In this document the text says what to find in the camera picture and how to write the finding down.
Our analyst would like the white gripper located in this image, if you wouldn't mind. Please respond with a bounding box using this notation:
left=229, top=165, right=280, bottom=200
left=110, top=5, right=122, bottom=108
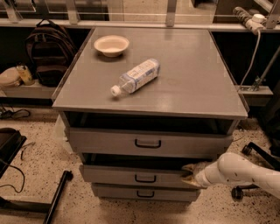
left=181, top=162, right=220, bottom=188

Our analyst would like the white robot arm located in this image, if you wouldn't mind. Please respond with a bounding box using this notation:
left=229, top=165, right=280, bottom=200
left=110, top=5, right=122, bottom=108
left=181, top=152, right=280, bottom=199

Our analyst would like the grey drawer cabinet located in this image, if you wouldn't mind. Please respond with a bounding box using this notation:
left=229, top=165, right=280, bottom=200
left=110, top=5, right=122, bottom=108
left=51, top=26, right=249, bottom=203

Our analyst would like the grey top drawer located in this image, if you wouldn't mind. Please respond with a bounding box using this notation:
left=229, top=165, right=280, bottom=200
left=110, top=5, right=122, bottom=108
left=68, top=128, right=233, bottom=159

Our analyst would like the black office chair base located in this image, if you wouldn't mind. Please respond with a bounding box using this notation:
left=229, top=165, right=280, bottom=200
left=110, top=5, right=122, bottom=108
left=231, top=142, right=280, bottom=200

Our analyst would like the clear plastic water bottle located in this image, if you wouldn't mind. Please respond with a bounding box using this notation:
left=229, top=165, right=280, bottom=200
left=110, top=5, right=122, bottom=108
left=110, top=59, right=160, bottom=97

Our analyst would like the black stand leg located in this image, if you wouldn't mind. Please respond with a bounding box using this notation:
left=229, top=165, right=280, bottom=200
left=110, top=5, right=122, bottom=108
left=0, top=171, right=74, bottom=224

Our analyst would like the white bowl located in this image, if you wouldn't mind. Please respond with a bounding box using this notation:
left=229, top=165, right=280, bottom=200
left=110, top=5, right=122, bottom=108
left=94, top=35, right=130, bottom=58

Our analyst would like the white power strip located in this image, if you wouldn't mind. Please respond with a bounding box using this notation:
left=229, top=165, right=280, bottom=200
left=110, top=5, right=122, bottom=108
left=233, top=7, right=265, bottom=35

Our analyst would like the black equipment case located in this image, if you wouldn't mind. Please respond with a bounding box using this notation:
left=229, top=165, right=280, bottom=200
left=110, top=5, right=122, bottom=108
left=0, top=128, right=26, bottom=178

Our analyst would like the dark brown backpack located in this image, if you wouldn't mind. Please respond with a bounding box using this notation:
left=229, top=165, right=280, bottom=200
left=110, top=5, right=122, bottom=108
left=24, top=19, right=77, bottom=88

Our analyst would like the yellow drink bottle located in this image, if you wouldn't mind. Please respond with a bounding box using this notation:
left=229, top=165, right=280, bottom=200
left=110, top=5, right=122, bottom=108
left=16, top=64, right=35, bottom=86

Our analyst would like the white plastic bag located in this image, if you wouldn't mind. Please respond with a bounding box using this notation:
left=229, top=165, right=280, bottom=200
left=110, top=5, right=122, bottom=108
left=0, top=67, right=21, bottom=88

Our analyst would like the white power cable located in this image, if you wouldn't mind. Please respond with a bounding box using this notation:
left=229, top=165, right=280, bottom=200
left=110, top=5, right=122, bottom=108
left=238, top=29, right=262, bottom=88

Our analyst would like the black floor cable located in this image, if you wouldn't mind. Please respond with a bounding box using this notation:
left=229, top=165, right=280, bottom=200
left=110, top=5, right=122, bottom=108
left=0, top=158, right=26, bottom=194

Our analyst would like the black cable bundle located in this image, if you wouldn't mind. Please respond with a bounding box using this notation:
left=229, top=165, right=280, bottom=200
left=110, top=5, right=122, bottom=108
left=0, top=105, right=32, bottom=121

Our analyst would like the grey metal shelf rail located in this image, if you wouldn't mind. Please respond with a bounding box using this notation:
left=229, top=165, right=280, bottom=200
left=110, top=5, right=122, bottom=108
left=0, top=17, right=280, bottom=33

